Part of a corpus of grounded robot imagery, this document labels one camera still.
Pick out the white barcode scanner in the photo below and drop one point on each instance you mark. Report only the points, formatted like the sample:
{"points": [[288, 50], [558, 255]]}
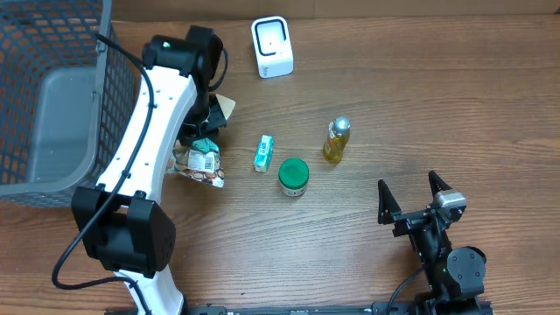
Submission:
{"points": [[273, 49]]}

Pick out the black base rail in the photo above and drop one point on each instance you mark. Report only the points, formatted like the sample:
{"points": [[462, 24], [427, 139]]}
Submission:
{"points": [[306, 310]]}

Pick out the green lidded jar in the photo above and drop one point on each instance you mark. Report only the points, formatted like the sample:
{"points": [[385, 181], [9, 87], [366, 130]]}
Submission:
{"points": [[293, 177]]}

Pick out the brown snack packet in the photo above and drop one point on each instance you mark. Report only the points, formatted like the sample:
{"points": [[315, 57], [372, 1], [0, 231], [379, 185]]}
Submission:
{"points": [[201, 161]]}

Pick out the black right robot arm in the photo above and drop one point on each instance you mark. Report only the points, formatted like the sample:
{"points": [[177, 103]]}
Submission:
{"points": [[455, 275]]}

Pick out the yellow liquid bottle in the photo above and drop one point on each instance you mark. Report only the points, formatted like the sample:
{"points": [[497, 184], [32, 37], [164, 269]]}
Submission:
{"points": [[339, 131]]}

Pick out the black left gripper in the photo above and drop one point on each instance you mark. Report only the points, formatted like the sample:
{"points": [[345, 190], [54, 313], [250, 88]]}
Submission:
{"points": [[219, 121]]}

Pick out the teal Kleenex tissue pack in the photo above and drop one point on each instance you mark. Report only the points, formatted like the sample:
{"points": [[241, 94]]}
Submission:
{"points": [[263, 153]]}

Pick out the dark grey mesh basket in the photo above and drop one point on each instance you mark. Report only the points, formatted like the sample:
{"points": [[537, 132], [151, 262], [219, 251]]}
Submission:
{"points": [[66, 98]]}

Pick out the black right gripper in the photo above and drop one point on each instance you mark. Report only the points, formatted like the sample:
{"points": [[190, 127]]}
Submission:
{"points": [[414, 220]]}

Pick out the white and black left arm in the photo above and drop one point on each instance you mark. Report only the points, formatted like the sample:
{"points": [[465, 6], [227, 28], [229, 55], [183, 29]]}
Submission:
{"points": [[120, 220]]}

